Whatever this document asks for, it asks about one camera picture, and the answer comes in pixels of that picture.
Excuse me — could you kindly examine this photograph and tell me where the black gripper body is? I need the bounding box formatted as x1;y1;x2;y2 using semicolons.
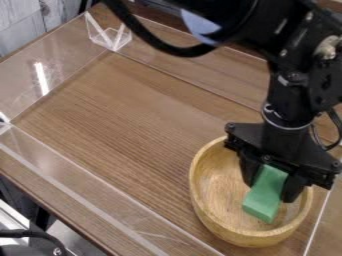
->
224;123;342;189

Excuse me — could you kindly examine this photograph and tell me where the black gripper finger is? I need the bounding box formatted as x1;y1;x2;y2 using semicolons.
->
280;175;307;203
239;150;263;187

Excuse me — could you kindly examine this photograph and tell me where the green rectangular block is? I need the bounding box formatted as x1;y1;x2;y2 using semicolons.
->
242;165;287;224

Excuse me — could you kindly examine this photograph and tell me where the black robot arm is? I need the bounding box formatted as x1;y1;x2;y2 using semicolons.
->
180;0;342;203

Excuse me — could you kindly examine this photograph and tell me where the light wooden bowl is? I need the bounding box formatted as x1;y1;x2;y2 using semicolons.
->
188;137;314;248

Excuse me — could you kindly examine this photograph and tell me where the clear acrylic tray wall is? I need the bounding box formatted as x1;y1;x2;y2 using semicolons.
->
0;6;342;256

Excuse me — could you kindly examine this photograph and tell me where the clear acrylic corner bracket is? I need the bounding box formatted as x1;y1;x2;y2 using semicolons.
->
84;12;132;52

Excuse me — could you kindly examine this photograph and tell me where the black metal bracket with screw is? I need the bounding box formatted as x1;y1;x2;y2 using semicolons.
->
40;240;79;256

